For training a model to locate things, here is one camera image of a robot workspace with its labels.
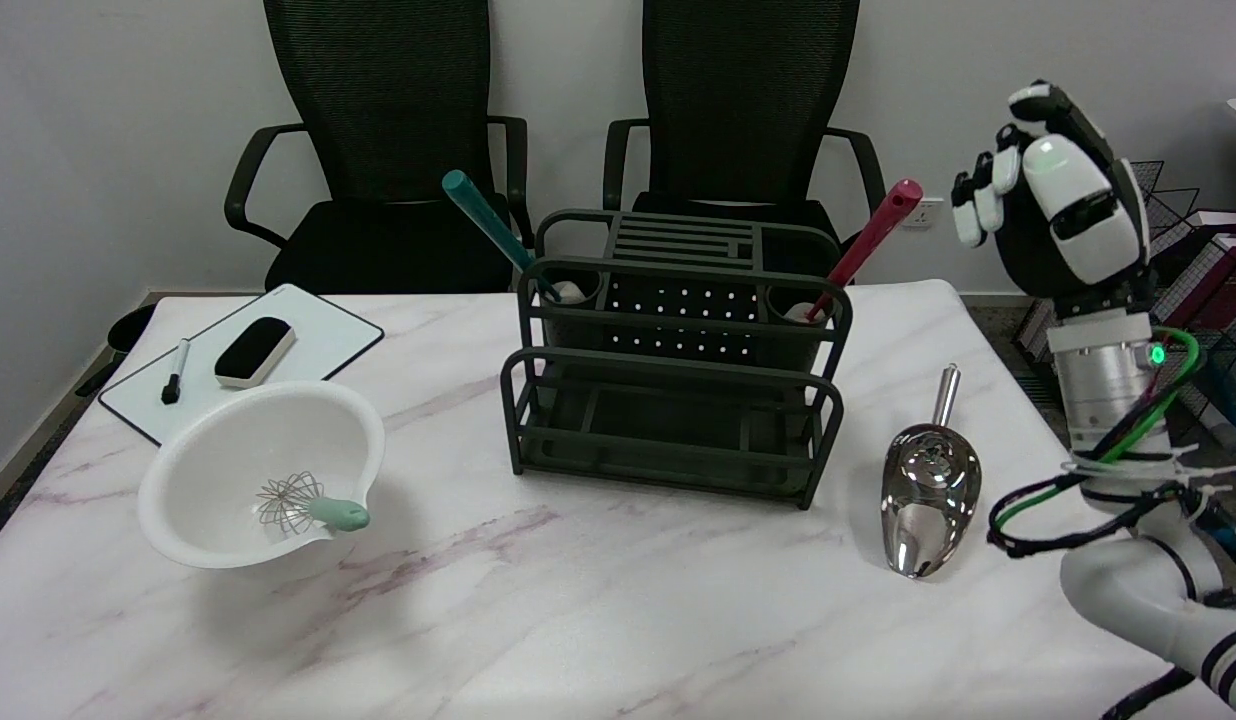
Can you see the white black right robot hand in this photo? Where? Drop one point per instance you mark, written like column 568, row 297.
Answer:
column 1078, row 220

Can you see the pink sponge bottle brush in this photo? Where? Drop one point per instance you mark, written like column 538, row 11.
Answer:
column 868, row 240

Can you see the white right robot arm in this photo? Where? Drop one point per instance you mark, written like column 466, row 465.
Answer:
column 1103, row 380

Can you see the dark green kitchen storage rack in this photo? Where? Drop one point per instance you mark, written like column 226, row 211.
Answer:
column 678, row 315

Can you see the teal sponge bottle brush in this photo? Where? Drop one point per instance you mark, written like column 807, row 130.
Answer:
column 478, row 205

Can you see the white book stack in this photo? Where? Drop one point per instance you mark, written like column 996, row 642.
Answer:
column 1030, row 335

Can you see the maroon hardcover book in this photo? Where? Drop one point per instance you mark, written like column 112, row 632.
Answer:
column 1218, row 275

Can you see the shiny metal scoop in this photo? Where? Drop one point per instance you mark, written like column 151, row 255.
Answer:
column 928, row 500

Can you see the black mesh office chair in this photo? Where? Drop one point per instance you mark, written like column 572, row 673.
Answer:
column 378, row 100
column 748, row 100

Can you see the small white whiteboard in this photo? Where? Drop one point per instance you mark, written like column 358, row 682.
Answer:
column 318, row 335

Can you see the black whiteboard eraser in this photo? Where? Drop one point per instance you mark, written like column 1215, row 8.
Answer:
column 253, row 345

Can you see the white plastic mixing bowl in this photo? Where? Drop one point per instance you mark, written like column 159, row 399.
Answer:
column 218, row 450

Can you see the black whiteboard marker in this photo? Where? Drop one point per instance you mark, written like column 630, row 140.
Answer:
column 175, row 375

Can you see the black chair foot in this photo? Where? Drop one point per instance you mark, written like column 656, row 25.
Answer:
column 130, row 328

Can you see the white wall outlet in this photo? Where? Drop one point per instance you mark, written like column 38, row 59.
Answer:
column 930, row 218

